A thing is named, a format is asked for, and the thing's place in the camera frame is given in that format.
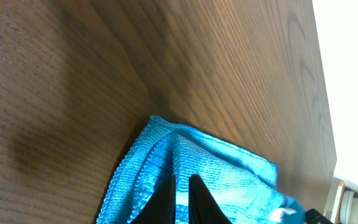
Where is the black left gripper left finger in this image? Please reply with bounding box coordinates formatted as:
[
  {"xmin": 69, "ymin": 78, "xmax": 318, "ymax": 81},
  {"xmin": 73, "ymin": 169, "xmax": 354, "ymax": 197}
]
[{"xmin": 131, "ymin": 175, "xmax": 176, "ymax": 224}]

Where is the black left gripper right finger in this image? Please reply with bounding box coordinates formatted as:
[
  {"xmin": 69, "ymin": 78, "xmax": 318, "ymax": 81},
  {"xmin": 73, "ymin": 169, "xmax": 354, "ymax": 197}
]
[{"xmin": 188, "ymin": 174, "xmax": 231, "ymax": 224}]

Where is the blue microfiber cloth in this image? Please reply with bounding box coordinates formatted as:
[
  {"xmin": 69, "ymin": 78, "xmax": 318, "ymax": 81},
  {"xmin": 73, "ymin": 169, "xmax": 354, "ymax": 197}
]
[{"xmin": 97, "ymin": 116, "xmax": 305, "ymax": 223}]

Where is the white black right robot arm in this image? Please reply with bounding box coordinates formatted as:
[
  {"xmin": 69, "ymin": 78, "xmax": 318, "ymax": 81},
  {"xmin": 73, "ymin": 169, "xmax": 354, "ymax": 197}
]
[{"xmin": 304, "ymin": 208, "xmax": 333, "ymax": 224}]

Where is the white shelf with items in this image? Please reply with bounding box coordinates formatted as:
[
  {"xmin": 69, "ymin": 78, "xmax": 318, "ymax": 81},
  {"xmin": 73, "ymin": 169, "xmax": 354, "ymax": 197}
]
[{"xmin": 323, "ymin": 178, "xmax": 358, "ymax": 224}]

